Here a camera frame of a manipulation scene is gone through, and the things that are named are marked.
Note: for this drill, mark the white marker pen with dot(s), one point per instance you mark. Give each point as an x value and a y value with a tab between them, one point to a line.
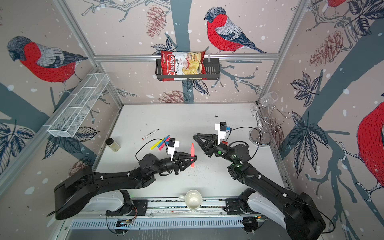
150	134

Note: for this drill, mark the black wire wall basket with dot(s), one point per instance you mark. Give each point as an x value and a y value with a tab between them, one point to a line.
212	67

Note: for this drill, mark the white ceramic cup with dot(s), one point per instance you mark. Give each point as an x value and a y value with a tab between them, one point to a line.
193	199

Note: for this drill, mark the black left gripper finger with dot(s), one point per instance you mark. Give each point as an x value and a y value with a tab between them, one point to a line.
183	164
183	155

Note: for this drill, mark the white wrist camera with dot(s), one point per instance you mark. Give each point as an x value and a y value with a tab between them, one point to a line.
222	130
173	144

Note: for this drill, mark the clear wine glass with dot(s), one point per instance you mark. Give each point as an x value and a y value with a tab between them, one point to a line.
268	100

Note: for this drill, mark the red highlighter pen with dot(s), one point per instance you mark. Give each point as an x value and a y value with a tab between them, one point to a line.
192	154

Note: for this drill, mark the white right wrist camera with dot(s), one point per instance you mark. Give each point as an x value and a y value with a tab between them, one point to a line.
222	130

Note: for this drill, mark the red cassava chips bag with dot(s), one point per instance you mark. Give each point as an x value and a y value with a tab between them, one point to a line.
182	63

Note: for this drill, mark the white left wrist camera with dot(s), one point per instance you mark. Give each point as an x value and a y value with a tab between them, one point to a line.
173	144

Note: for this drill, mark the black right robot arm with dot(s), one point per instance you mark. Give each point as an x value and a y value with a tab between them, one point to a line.
297	213

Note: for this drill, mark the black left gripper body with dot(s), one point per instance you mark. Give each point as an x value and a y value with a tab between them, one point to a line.
173	165

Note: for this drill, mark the white mesh wall shelf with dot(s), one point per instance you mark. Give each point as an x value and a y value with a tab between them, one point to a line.
81	102

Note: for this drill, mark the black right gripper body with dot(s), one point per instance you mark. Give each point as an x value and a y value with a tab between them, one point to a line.
216	151

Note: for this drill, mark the small glass spice jar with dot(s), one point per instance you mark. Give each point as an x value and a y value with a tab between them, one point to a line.
112	144

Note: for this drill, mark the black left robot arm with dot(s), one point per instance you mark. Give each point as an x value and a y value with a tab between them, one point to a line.
73	194

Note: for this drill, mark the pink highlighter pen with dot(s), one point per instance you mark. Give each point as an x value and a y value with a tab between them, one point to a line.
164	144

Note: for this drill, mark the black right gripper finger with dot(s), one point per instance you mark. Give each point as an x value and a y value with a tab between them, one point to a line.
203	138
204	146

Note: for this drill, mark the chrome glass holder stand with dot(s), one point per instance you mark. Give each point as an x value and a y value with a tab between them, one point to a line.
269	124

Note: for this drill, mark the blue highlighter pen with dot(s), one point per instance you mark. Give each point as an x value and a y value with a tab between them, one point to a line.
166	137

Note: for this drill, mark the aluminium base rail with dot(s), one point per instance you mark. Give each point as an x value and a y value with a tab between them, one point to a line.
174	214

